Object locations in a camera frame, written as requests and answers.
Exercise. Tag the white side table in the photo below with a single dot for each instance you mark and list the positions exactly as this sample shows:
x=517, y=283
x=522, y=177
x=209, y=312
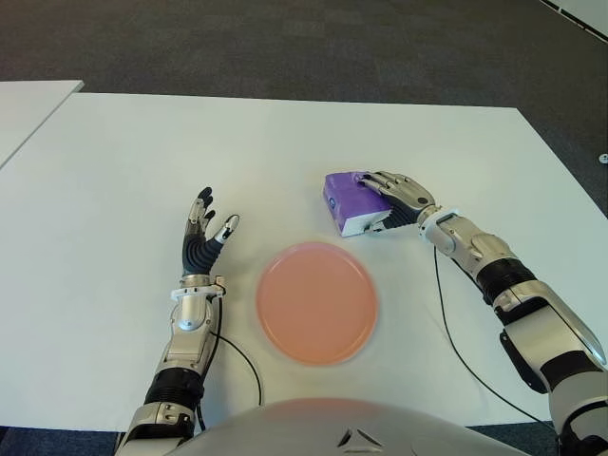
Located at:
x=24, y=107

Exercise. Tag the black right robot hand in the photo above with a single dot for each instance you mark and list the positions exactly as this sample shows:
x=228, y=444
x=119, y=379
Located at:
x=408, y=195

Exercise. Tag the purple tissue paper pack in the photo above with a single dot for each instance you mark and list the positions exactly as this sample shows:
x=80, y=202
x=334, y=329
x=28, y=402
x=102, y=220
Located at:
x=351, y=199

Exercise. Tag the grey robot torso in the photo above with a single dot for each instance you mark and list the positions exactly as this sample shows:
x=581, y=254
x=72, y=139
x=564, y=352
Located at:
x=332, y=427

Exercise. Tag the pink round plate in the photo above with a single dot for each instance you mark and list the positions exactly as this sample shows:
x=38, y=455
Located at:
x=316, y=304

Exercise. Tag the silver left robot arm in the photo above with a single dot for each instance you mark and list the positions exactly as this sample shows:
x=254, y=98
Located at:
x=190, y=313

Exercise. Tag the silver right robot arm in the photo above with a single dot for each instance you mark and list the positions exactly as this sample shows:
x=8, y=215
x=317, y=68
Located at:
x=541, y=309

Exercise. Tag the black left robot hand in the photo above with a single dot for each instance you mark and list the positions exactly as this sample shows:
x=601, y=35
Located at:
x=195, y=252

